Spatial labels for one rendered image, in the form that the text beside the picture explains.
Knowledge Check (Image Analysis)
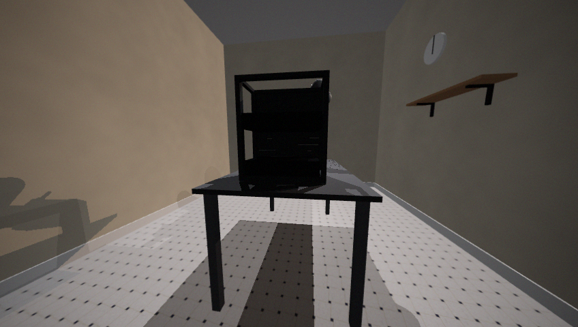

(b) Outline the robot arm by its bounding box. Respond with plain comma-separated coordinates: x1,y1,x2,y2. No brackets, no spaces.
310,79,331,102

